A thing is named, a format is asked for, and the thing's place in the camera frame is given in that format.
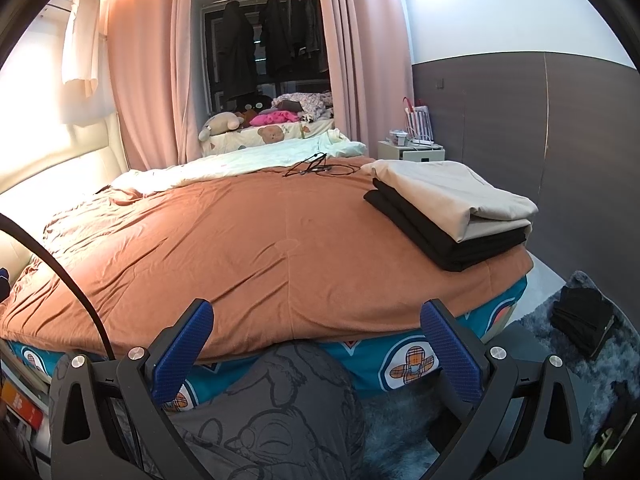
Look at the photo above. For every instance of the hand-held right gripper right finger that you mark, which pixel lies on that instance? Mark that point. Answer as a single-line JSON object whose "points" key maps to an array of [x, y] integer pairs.
{"points": [[450, 355]]}

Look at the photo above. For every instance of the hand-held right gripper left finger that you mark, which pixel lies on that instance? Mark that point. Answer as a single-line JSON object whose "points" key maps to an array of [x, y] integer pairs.
{"points": [[182, 355]]}

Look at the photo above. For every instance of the black folded clothes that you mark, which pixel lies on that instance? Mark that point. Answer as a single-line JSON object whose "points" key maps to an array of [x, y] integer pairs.
{"points": [[430, 232]]}

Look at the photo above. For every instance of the black clothes pile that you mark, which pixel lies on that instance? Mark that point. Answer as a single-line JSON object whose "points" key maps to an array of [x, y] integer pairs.
{"points": [[582, 320]]}

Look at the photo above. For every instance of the row of dark hanging clothes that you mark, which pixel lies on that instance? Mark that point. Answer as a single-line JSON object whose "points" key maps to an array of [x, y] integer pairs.
{"points": [[280, 35]]}

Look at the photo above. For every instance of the blue grey fuzzy rug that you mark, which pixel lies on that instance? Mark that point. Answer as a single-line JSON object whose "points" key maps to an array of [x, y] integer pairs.
{"points": [[537, 340]]}

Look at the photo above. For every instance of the teal printed bed sheet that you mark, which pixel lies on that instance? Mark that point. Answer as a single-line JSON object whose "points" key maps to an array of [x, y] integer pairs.
{"points": [[350, 355]]}

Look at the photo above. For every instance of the brown blanket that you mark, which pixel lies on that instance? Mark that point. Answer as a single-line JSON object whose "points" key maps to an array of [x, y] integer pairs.
{"points": [[250, 260]]}

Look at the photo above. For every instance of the orange box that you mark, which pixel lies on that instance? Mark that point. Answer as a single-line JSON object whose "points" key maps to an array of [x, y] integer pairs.
{"points": [[20, 402]]}

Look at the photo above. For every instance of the light green quilt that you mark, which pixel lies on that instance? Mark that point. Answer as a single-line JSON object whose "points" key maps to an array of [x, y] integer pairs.
{"points": [[240, 160]]}

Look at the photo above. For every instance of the white nightstand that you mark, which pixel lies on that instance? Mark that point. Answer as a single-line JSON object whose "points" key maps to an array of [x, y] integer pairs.
{"points": [[400, 152]]}

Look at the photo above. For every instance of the white power strip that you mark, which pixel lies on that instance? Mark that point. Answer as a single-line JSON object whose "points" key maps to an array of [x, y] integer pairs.
{"points": [[427, 144]]}

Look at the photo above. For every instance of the cream padded headboard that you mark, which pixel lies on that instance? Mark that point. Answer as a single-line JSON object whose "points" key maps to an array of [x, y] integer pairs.
{"points": [[50, 185]]}

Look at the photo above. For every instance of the beige plush toy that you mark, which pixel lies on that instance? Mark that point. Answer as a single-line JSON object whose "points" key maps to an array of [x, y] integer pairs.
{"points": [[220, 125]]}

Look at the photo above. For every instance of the striped paper bag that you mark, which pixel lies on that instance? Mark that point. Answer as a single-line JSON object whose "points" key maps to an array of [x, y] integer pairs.
{"points": [[419, 122]]}

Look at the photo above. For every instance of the bear print cushion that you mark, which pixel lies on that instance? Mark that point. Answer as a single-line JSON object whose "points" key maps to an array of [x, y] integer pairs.
{"points": [[270, 135]]}

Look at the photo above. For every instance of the pink cloth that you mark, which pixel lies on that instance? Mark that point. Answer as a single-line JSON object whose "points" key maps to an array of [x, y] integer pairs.
{"points": [[272, 119]]}

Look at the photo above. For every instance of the black plush toy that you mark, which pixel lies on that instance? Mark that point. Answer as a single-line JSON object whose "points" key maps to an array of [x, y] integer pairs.
{"points": [[257, 105]]}

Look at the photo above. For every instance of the pink curtain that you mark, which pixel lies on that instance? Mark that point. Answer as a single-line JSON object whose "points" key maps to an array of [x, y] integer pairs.
{"points": [[145, 85], [370, 60]]}

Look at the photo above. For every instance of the floral cloth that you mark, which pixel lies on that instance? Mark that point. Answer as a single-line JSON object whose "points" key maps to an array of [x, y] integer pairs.
{"points": [[310, 105]]}

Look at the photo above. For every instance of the dark hanging coat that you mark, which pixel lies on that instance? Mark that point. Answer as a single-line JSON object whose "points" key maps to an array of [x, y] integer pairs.
{"points": [[237, 50]]}

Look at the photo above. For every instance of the white hanging garment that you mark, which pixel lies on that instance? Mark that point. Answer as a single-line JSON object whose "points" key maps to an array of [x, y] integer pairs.
{"points": [[80, 35]]}

